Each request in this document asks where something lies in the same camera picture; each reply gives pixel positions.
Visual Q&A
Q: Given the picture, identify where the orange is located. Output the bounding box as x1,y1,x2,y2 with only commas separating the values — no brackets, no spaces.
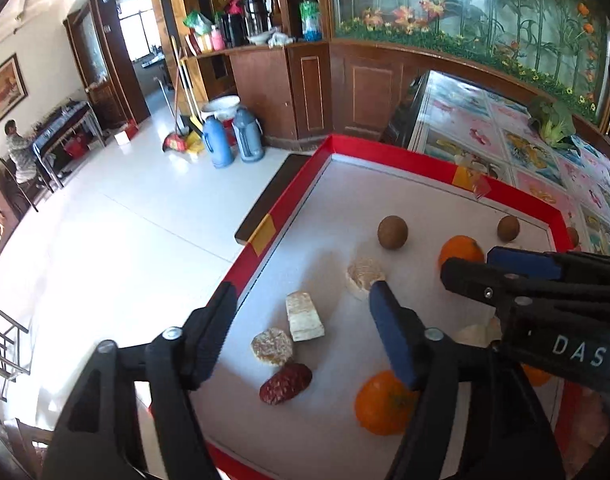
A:
522,364,553,387
354,370,420,436
438,235,486,273

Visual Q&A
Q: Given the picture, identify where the framed wall painting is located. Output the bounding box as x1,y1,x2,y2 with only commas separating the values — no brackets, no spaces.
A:
0,53,29,136

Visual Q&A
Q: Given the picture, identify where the fruit printed plastic tablecloth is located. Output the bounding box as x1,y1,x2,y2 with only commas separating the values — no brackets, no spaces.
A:
380,70,610,466

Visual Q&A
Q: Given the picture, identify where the red-edged white tray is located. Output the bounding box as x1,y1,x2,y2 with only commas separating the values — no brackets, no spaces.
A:
190,134,576,480

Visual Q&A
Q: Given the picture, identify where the broom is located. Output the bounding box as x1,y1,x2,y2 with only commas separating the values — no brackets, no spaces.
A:
170,35,192,151

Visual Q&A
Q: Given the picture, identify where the white basin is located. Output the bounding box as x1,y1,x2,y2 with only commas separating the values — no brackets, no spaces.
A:
201,95,242,121

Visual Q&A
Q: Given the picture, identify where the red date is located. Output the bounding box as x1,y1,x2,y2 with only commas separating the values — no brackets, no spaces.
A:
259,362,313,406

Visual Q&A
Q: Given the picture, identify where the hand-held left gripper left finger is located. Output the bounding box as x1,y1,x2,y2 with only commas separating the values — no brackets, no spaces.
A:
42,281,236,480

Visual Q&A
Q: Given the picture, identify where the light blue thermos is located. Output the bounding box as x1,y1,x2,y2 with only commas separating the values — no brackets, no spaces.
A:
201,114,236,168

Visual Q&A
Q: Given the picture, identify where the tall black thermos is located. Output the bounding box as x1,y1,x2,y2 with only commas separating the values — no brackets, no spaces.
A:
242,0,270,36

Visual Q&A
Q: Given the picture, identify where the metal stair railing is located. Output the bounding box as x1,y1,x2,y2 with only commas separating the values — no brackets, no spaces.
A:
0,295,33,401

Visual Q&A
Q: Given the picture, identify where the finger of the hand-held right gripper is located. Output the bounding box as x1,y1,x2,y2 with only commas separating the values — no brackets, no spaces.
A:
486,246,610,286
440,256,610,321

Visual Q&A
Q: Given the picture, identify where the grey blue thermos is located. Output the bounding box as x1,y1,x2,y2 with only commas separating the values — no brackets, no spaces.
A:
232,106,266,163

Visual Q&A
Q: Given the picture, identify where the green bok choy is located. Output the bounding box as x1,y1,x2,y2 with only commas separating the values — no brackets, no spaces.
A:
527,97,578,150

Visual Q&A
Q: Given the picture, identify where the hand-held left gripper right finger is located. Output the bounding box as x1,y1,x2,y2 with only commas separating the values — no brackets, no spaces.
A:
369,280,568,480

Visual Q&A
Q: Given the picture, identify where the wooden counter cabinet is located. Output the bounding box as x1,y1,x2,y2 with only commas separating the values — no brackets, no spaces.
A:
180,40,536,153

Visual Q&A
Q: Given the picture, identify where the rectangular white cake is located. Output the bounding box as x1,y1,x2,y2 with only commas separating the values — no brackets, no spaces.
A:
286,291,326,342

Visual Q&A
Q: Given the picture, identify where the dark wooden bench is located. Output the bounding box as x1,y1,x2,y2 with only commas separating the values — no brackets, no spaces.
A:
235,154,313,246

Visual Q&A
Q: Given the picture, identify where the flower printed glass partition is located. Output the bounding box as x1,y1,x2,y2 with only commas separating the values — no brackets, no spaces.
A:
330,0,610,121

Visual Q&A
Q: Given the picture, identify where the black jug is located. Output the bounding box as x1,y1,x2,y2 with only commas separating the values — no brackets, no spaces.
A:
220,10,246,48

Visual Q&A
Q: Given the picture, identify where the clear water bottle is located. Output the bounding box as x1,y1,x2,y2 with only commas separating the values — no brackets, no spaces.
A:
299,0,323,42

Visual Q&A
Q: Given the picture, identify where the green plastic bag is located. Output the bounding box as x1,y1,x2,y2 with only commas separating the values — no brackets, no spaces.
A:
183,10,213,36

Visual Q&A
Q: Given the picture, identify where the round rice cracker front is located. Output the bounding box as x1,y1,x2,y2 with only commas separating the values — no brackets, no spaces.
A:
251,328,294,367

